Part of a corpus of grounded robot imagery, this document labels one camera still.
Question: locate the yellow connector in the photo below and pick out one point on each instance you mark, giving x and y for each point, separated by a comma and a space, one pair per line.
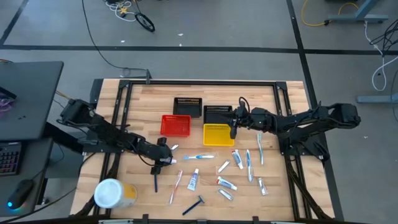
123, 10

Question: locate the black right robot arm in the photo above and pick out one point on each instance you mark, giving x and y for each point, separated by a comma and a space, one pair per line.
295, 124

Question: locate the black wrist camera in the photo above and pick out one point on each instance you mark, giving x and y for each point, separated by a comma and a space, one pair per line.
161, 142
243, 107

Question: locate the blue toothbrush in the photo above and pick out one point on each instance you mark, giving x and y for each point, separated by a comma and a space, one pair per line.
248, 165
199, 156

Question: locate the yellow slotted plastic basket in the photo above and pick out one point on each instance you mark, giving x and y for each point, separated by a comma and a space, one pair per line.
217, 135

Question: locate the silver nail clipper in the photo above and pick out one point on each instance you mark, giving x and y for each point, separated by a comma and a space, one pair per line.
174, 147
225, 194
224, 166

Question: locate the red slotted plastic basket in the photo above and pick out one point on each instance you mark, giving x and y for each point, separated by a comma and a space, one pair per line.
175, 126

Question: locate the red toothbrush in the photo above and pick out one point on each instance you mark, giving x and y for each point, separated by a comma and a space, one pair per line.
175, 186

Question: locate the black slotted plastic basket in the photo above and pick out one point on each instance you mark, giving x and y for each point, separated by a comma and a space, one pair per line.
187, 109
214, 118

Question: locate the black corner box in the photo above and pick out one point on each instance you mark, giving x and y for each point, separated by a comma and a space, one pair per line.
96, 91

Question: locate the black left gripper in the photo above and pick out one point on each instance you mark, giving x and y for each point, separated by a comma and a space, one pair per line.
160, 152

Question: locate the yellow canister with white lid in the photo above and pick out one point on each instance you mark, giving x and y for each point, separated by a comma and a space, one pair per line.
109, 193

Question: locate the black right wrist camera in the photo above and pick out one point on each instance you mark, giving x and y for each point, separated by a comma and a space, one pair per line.
243, 107

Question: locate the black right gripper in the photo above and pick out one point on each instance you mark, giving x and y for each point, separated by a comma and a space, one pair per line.
242, 119

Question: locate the small tube far right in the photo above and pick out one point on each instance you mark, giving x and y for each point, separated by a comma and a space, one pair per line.
262, 186

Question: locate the white toothpaste tube red-blue print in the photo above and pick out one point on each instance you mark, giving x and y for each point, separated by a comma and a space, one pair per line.
237, 159

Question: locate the black keyboard shelf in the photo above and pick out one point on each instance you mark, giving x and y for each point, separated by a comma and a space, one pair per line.
34, 168

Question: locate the white toothpaste tube blue print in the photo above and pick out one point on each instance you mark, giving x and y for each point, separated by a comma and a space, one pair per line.
193, 180

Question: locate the grey-blue desk foot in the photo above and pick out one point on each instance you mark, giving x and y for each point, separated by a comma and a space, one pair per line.
357, 18
376, 99

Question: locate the white toothpaste tube red print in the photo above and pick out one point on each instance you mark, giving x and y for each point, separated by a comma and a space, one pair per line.
226, 183

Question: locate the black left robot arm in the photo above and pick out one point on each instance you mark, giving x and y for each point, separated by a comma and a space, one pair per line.
105, 130

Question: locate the black desk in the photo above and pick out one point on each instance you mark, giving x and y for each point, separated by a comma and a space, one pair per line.
31, 99

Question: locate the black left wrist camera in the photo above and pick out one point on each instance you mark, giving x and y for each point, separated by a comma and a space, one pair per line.
161, 142

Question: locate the small white toothpaste tube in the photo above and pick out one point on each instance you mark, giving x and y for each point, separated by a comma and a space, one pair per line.
171, 161

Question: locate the black computer mouse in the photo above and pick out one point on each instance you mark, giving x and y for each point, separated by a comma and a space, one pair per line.
20, 193

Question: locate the green toothbrush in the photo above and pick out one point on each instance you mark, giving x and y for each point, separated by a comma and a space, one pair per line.
260, 149

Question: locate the black metal table frame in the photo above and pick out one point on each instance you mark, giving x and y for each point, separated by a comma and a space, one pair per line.
202, 82

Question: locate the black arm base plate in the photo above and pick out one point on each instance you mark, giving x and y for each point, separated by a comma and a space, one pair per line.
289, 151
93, 150

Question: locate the backlit black keyboard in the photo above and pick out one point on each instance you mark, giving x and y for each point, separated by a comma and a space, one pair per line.
9, 158

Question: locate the black table clamp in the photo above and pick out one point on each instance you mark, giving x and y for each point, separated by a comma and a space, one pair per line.
145, 218
255, 219

